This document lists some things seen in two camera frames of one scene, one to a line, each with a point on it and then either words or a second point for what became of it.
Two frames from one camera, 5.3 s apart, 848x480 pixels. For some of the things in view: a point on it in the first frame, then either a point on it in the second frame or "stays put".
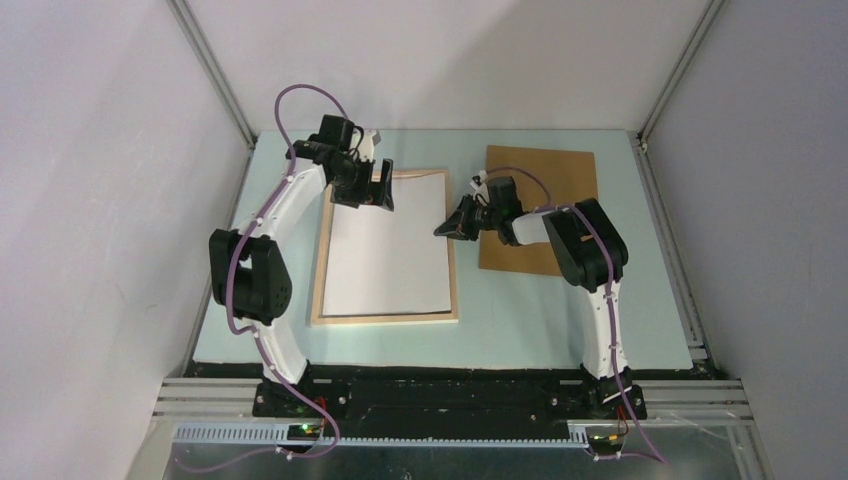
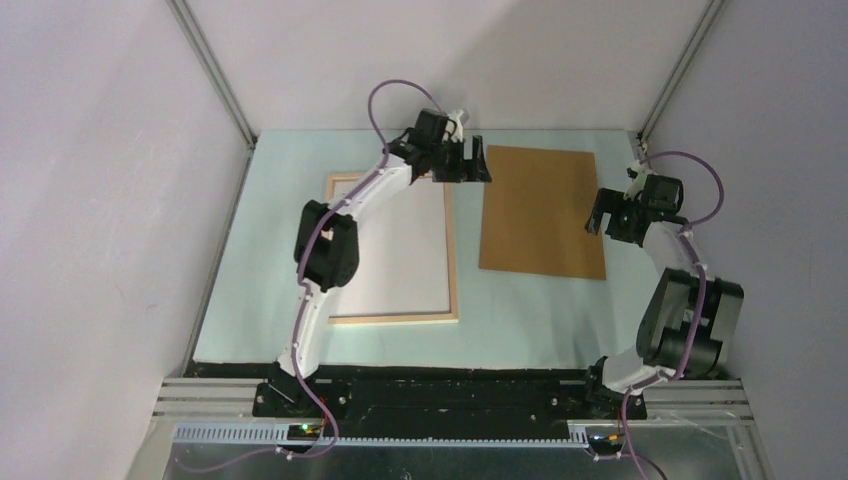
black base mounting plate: x=370 y=396 stays put
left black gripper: x=370 y=192 -> x=464 y=170
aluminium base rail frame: x=711 y=398 stays put
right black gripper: x=453 y=227 -> x=612 y=202
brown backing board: x=543 y=178 stays put
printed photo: x=383 y=261 stays put
